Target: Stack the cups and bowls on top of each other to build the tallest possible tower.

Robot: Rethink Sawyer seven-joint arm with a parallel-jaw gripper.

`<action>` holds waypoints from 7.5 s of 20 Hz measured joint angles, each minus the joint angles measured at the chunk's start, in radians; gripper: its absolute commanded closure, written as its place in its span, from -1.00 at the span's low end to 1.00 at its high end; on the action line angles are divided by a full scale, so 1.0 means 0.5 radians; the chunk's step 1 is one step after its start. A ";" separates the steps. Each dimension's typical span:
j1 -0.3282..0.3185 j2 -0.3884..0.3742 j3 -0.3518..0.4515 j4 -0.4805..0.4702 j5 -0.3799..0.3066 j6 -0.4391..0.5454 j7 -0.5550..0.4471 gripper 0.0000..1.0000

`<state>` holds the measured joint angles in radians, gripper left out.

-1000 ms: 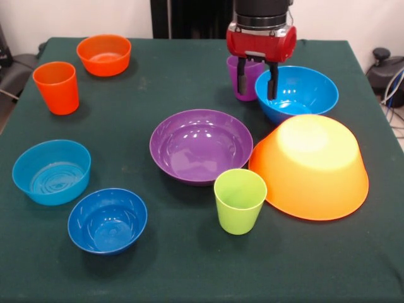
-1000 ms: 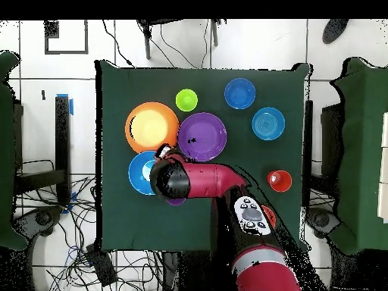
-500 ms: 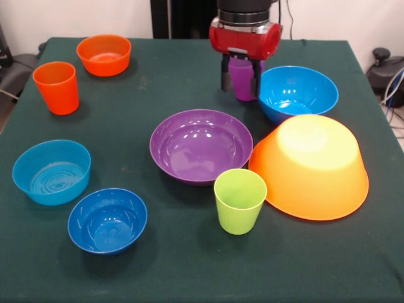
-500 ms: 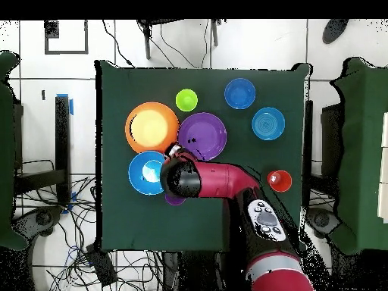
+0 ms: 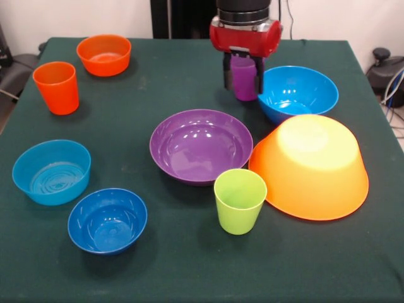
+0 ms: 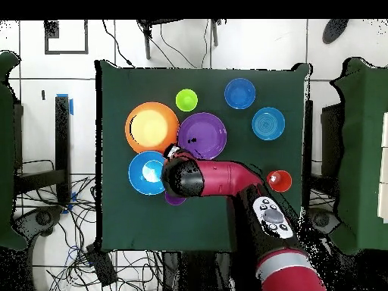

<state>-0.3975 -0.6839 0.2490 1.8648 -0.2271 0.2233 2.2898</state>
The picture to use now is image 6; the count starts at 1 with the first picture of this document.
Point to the purple bowl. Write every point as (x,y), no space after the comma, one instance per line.
(206,130)

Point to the large yellow-orange bowl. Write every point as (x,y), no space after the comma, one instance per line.
(151,127)

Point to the large light blue bowl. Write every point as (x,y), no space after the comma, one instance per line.
(136,178)

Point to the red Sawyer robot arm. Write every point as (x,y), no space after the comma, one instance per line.
(230,182)

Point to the purple cup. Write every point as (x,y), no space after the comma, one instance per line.
(174,200)

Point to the green cup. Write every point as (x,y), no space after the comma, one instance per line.
(186,100)

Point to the dark blue bowl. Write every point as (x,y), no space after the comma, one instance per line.
(239,93)

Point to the dark green tablecloth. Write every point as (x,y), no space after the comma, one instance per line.
(136,227)

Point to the flat-bottomed light blue bowl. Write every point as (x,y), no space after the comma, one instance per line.
(268,123)

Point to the orange cup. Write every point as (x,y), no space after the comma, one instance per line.
(279,182)

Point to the black tripod stand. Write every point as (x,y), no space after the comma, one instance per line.
(147,45)

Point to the blue tape strip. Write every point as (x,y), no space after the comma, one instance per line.
(71,106)

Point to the black power strip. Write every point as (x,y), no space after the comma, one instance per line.
(101,266)

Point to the black chair base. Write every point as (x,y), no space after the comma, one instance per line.
(41,218)
(321,219)

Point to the person's foot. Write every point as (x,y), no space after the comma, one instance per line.
(335,30)

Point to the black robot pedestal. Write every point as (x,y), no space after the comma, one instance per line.
(194,272)

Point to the black table frame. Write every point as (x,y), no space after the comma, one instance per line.
(62,145)

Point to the black square floor frame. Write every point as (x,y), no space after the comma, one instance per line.
(51,28)

